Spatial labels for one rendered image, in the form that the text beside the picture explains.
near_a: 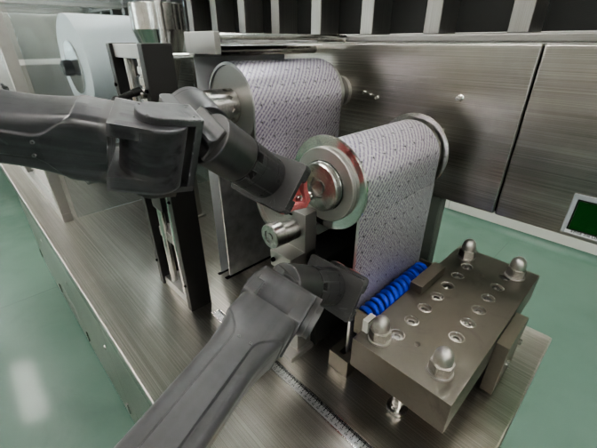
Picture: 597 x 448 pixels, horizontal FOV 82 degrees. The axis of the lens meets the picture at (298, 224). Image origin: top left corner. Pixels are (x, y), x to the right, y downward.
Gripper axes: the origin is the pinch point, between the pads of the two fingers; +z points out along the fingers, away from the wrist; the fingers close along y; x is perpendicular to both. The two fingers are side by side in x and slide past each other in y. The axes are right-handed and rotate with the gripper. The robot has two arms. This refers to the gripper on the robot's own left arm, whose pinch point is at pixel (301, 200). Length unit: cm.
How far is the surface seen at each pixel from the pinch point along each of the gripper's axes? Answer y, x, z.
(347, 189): 6.0, 4.1, 0.5
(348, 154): 4.9, 8.3, -1.7
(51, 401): -111, -125, 52
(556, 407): 58, -22, 164
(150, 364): -17.7, -39.8, 5.2
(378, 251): 8.8, -1.1, 14.7
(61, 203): -94, -32, 10
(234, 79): -22.3, 14.5, -3.9
